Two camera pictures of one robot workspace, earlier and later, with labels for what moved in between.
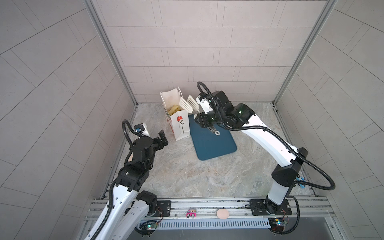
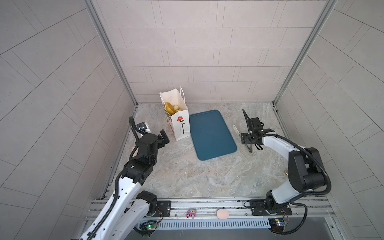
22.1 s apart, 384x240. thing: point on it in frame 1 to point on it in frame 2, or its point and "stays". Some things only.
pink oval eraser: x=223 y=214 stays
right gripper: x=203 y=121 to x=244 y=138
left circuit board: x=148 y=225 stays
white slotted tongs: x=190 y=106 to x=250 y=151
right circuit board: x=277 y=224 stays
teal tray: x=208 y=144 stays
